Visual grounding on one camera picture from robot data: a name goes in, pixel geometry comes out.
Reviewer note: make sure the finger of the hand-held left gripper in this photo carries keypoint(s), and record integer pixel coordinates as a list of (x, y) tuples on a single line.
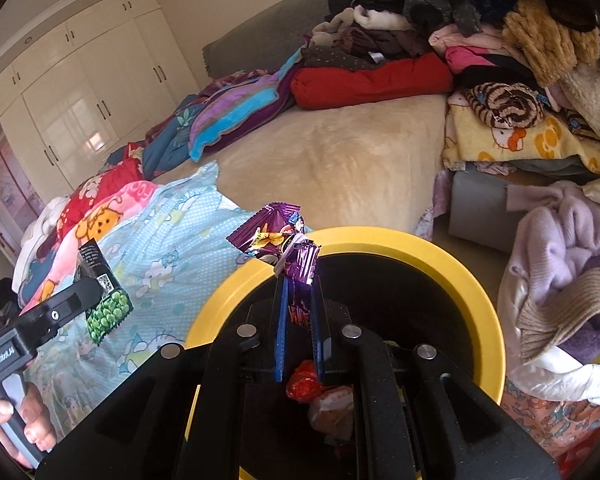
[(70, 305)]

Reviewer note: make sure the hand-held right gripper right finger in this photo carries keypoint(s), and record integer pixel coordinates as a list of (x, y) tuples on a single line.
[(320, 325)]

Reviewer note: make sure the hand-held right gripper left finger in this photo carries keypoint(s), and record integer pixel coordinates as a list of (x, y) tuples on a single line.
[(281, 320)]

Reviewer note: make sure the black green snack packet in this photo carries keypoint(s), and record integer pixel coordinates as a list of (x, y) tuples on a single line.
[(105, 310)]

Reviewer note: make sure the red crinkled snack wrapper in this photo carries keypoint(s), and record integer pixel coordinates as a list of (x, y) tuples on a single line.
[(305, 385)]

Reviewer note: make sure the purple snack wrapper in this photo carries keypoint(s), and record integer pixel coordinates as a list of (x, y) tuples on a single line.
[(275, 240)]

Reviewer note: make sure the yellow rimmed black trash bin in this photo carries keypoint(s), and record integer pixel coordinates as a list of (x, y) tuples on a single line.
[(430, 255)]

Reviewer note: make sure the person's left hand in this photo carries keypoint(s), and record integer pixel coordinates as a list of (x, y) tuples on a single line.
[(37, 430)]

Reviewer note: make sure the white cloth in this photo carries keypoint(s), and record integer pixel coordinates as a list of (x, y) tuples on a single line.
[(35, 230)]

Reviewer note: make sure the pink cartoon blanket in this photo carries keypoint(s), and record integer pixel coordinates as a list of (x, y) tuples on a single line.
[(105, 220)]

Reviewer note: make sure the light blue cat print blanket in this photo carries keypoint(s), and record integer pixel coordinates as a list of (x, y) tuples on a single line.
[(170, 240)]

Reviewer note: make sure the red floral quilt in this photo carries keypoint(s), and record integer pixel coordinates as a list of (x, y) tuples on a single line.
[(100, 185)]

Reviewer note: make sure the pink cartoon sliding door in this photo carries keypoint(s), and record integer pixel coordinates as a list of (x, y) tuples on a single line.
[(5, 195)]

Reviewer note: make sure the beige bed sheet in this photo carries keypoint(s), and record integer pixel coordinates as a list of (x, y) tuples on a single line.
[(355, 160)]

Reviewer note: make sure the grey storage box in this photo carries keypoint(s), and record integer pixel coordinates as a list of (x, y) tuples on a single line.
[(480, 210)]

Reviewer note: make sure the blue floral quilt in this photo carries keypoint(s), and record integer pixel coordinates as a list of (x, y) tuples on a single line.
[(170, 135)]

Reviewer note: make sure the purple striped pillow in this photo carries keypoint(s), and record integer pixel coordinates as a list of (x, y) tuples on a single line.
[(230, 115)]

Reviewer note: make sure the white glossy wardrobe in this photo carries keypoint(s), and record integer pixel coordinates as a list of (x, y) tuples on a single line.
[(80, 85)]

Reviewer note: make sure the cream cloth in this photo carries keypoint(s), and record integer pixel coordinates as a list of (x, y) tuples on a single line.
[(555, 380)]

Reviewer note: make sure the maroon floral blanket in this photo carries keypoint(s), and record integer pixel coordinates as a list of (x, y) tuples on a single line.
[(230, 82)]

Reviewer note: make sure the red cushion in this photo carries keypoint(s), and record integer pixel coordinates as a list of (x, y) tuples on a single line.
[(370, 82)]

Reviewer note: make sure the beige ribbed knit garment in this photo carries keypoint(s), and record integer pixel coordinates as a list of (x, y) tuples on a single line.
[(570, 305)]

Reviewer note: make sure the pink patterned cloth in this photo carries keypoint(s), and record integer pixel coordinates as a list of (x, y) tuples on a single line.
[(555, 420)]

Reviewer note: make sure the lavender sweater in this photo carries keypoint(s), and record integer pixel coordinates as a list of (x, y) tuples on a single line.
[(565, 230)]

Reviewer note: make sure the yellow cartoon blanket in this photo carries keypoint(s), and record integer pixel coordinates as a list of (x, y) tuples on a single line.
[(530, 145)]

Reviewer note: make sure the grey fabric headboard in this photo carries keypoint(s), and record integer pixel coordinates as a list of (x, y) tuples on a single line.
[(260, 35)]

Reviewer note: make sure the tiger striped cloth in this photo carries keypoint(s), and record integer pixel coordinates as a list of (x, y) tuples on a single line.
[(505, 105)]

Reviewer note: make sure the pile of assorted clothes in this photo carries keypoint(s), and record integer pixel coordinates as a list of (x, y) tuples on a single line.
[(455, 10)]

